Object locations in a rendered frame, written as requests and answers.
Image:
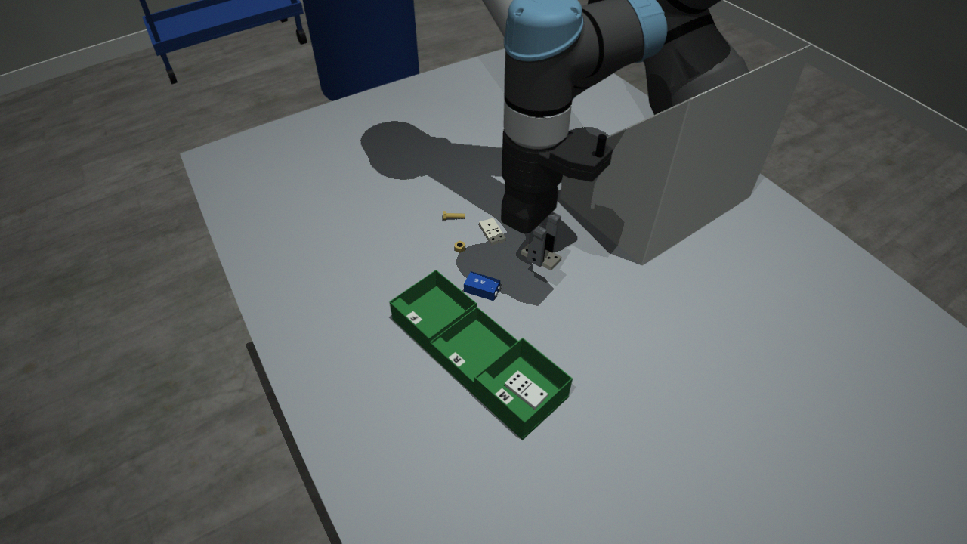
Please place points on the blue 9v battery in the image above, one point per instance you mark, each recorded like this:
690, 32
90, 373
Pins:
482, 286

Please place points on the green three-compartment bin rack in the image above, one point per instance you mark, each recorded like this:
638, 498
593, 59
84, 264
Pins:
461, 337

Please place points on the white domino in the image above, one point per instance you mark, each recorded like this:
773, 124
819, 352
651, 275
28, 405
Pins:
550, 259
492, 231
526, 390

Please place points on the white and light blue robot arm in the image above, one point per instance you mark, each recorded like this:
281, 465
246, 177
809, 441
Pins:
552, 47

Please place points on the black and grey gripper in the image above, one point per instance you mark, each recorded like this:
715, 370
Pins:
530, 153

